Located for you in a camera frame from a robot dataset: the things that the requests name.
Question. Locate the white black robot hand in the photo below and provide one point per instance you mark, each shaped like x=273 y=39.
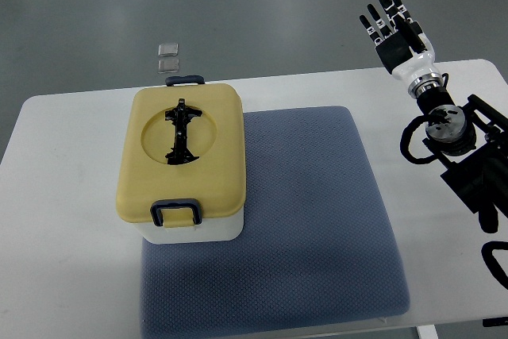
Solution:
x=403 y=48

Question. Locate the yellow box lid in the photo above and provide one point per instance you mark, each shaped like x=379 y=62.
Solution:
x=184 y=156

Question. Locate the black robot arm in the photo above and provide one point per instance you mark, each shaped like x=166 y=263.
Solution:
x=470 y=141

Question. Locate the white storage box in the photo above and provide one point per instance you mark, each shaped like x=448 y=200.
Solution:
x=211 y=229

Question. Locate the blue grey fabric mat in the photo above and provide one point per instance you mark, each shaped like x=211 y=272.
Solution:
x=317 y=246

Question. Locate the lower floor socket plate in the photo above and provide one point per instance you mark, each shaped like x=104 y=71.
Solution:
x=168 y=65

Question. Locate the floor socket plate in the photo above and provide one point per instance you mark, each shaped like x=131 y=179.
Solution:
x=168 y=49
x=168 y=65

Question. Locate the upper floor socket plate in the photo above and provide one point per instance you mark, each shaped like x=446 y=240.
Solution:
x=168 y=49

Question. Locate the white table leg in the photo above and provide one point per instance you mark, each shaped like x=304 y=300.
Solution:
x=427 y=332

